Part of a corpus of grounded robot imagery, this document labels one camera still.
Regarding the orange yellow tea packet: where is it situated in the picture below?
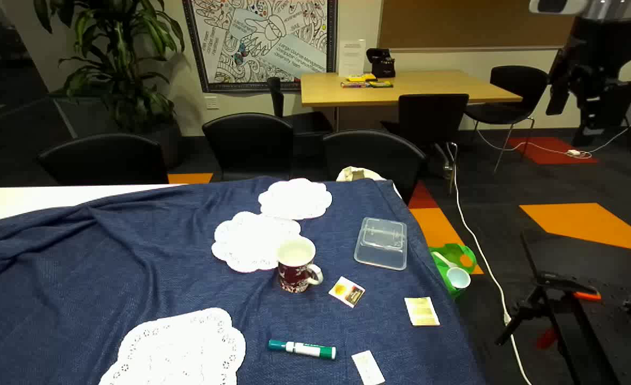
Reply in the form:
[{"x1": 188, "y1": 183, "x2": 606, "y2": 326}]
[{"x1": 327, "y1": 273, "x2": 367, "y2": 311}]

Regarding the clear plastic container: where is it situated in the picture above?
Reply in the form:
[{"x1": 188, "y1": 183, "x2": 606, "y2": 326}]
[{"x1": 350, "y1": 216, "x2": 411, "y2": 272}]

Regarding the framed drawn-on whiteboard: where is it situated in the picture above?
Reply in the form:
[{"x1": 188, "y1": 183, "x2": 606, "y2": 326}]
[{"x1": 181, "y1": 0, "x2": 340, "y2": 95}]

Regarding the green white dry-erase marker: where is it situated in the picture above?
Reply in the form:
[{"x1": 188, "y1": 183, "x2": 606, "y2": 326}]
[{"x1": 266, "y1": 336, "x2": 340, "y2": 362}]

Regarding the large green leafy plant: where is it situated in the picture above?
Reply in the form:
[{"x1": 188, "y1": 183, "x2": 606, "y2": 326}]
[{"x1": 33, "y1": 0, "x2": 188, "y2": 135}]

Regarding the brown cork board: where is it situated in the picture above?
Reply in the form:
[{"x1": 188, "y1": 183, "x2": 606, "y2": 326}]
[{"x1": 377, "y1": 0, "x2": 579, "y2": 52}]

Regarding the small white paper packet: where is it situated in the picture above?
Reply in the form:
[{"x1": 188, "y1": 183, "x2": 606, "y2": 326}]
[{"x1": 349, "y1": 349, "x2": 387, "y2": 385}]

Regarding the orange handled clamp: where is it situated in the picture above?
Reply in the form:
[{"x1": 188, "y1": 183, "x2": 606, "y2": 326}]
[{"x1": 537, "y1": 273, "x2": 606, "y2": 306}]

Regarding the red patterned white mug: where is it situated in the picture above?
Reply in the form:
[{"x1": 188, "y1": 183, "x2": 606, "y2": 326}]
[{"x1": 274, "y1": 236, "x2": 326, "y2": 295}]

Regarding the light wooden table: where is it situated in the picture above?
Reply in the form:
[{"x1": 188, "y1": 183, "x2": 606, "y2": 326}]
[{"x1": 298, "y1": 69, "x2": 523, "y2": 131}]

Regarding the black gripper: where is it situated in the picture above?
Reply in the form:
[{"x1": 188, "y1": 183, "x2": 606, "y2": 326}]
[{"x1": 546, "y1": 12, "x2": 631, "y2": 145}]

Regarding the pale plastic measuring scoop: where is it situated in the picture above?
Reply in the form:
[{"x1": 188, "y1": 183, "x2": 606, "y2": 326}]
[{"x1": 429, "y1": 251, "x2": 472, "y2": 290}]

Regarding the cream rounded object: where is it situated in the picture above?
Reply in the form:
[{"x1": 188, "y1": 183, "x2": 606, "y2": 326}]
[{"x1": 333, "y1": 165, "x2": 387, "y2": 183}]

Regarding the pale yellow paper packet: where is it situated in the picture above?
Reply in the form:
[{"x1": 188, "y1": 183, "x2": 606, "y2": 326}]
[{"x1": 402, "y1": 295, "x2": 443, "y2": 330}]

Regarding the yellow flat object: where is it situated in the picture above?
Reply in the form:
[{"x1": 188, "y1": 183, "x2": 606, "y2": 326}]
[{"x1": 340, "y1": 72, "x2": 396, "y2": 90}]

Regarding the white paper sign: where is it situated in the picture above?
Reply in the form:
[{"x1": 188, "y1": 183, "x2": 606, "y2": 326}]
[{"x1": 336, "y1": 39, "x2": 367, "y2": 79}]

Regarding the black office chair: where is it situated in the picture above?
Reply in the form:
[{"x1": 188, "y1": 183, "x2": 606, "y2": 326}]
[
  {"x1": 200, "y1": 111, "x2": 298, "y2": 180},
  {"x1": 465, "y1": 64, "x2": 551, "y2": 173},
  {"x1": 321, "y1": 128, "x2": 427, "y2": 206},
  {"x1": 36, "y1": 131, "x2": 171, "y2": 186},
  {"x1": 267, "y1": 75, "x2": 333, "y2": 139},
  {"x1": 396, "y1": 91, "x2": 470, "y2": 155}
]

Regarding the white paper doily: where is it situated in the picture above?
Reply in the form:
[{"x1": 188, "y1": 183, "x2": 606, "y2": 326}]
[
  {"x1": 99, "y1": 306, "x2": 248, "y2": 385},
  {"x1": 209, "y1": 209, "x2": 303, "y2": 273},
  {"x1": 257, "y1": 177, "x2": 333, "y2": 222}
]

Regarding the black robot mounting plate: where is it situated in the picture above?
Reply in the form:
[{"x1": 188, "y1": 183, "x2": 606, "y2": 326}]
[{"x1": 517, "y1": 233, "x2": 624, "y2": 385}]

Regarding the black bag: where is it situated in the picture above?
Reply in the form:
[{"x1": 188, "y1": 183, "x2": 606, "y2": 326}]
[{"x1": 364, "y1": 47, "x2": 397, "y2": 82}]

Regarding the white power cable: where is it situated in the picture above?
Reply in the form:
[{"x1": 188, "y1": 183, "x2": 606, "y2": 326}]
[{"x1": 441, "y1": 141, "x2": 537, "y2": 385}]

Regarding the blue fabric cloth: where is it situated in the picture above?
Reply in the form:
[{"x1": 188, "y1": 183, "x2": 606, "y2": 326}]
[{"x1": 0, "y1": 176, "x2": 487, "y2": 385}]

